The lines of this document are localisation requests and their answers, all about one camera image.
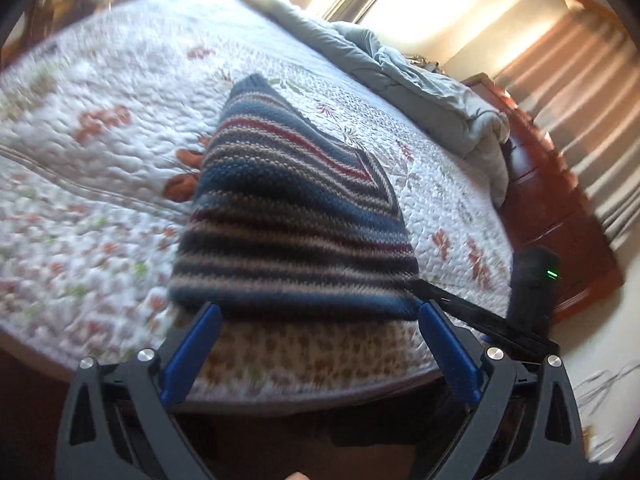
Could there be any blue striped knit sweater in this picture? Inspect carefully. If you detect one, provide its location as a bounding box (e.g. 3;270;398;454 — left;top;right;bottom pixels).
168;74;420;322

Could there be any brown wooden headboard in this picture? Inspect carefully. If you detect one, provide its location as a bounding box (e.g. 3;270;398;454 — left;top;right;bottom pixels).
464;73;625;322

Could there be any beige pleated curtain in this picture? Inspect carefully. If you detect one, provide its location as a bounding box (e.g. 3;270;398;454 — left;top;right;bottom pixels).
496;10;639;247

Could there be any floral quilted bedspread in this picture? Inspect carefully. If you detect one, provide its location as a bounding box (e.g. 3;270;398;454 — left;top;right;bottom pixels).
1;0;512;375

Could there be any grey rumpled duvet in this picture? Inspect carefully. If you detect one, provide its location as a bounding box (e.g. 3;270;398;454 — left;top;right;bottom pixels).
241;0;511;207

